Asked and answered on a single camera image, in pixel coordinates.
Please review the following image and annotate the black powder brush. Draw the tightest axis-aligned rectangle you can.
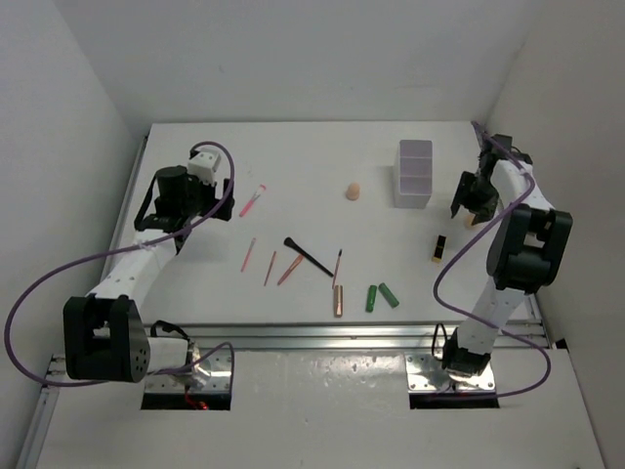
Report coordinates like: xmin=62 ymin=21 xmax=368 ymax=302
xmin=283 ymin=236 xmax=334 ymax=278

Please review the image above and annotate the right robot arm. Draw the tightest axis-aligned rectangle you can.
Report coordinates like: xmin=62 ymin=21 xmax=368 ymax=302
xmin=441 ymin=134 xmax=573 ymax=376

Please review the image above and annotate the green tube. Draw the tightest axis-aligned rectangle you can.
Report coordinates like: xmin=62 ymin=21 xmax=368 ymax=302
xmin=365 ymin=284 xmax=378 ymax=313
xmin=378 ymin=282 xmax=399 ymax=309

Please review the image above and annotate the rose gold lipstick tube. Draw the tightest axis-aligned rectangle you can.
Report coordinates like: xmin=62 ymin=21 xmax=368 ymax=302
xmin=333 ymin=285 xmax=344 ymax=318

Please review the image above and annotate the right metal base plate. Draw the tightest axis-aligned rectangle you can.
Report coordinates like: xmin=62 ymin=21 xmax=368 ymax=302
xmin=404 ymin=353 xmax=496 ymax=395

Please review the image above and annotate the rose gold flat brush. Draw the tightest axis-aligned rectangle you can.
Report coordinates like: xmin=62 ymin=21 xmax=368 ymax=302
xmin=276 ymin=255 xmax=304 ymax=286

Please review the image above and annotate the clear acrylic organizer box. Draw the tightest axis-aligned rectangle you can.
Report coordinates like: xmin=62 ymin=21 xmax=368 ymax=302
xmin=394 ymin=140 xmax=433 ymax=209

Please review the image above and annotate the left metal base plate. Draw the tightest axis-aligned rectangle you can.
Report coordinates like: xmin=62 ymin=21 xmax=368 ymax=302
xmin=145 ymin=342 xmax=235 ymax=396

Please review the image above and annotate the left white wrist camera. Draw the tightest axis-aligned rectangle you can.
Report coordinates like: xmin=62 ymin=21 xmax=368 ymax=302
xmin=187 ymin=150 xmax=221 ymax=186

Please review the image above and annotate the black gold lipstick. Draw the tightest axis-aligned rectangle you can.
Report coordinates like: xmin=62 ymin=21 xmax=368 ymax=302
xmin=432 ymin=234 xmax=447 ymax=263

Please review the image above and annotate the beige makeup sponge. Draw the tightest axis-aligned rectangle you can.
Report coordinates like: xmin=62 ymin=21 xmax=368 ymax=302
xmin=345 ymin=183 xmax=360 ymax=201
xmin=465 ymin=214 xmax=478 ymax=230

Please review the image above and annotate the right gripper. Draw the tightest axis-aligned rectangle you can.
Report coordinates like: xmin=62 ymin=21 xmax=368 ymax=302
xmin=451 ymin=172 xmax=499 ymax=226

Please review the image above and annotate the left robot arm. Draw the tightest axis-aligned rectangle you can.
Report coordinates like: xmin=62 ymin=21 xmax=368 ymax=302
xmin=63 ymin=154 xmax=233 ymax=383

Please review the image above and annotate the aluminium front rail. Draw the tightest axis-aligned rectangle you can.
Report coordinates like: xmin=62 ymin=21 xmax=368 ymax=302
xmin=141 ymin=321 xmax=548 ymax=351

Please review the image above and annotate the metal base plate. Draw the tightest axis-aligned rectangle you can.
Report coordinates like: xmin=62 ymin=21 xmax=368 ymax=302
xmin=404 ymin=353 xmax=496 ymax=395
xmin=145 ymin=342 xmax=235 ymax=396

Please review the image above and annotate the rose spoolie brush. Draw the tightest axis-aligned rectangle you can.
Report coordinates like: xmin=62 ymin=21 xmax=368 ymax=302
xmin=332 ymin=248 xmax=343 ymax=289

